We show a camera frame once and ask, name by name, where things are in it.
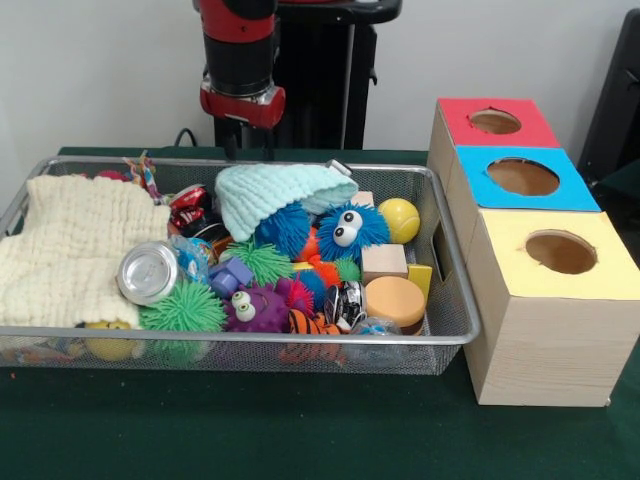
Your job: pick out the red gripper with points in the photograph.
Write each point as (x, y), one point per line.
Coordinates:
(242, 108)

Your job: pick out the red black packet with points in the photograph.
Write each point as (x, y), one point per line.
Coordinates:
(190, 208)

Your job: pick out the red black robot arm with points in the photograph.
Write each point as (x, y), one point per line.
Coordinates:
(240, 60)

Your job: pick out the clear mesh bin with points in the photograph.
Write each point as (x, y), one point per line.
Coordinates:
(445, 300)

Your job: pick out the wooden box with three holes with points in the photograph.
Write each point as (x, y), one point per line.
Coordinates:
(545, 330)

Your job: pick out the mint green knit cloth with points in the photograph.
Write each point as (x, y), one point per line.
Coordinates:
(270, 188)

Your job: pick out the small green spiky ball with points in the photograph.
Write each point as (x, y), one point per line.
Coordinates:
(262, 262)

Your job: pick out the blue fuzzy ball with eyes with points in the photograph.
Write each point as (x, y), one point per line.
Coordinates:
(352, 232)

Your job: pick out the silver can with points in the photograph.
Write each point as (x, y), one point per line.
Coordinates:
(148, 273)

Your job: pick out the yellow ball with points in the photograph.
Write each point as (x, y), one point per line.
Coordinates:
(399, 220)

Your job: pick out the purple spiky ball with eyes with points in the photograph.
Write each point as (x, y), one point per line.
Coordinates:
(258, 310)

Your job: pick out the wooden cube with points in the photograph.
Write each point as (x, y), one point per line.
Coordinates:
(384, 262)

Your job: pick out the large green spiky ball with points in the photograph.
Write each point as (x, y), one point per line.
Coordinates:
(182, 310)

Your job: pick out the orange tiger striped toy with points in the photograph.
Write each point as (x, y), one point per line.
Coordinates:
(312, 323)

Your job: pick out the cream waffle cloth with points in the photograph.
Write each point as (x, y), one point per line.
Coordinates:
(75, 240)

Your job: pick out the round wooden disc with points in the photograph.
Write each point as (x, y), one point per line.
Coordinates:
(395, 300)

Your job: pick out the yellow block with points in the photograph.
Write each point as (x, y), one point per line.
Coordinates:
(420, 280)

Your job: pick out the black chair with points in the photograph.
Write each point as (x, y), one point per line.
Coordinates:
(615, 110)

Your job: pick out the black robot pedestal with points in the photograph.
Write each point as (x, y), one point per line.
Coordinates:
(320, 80)

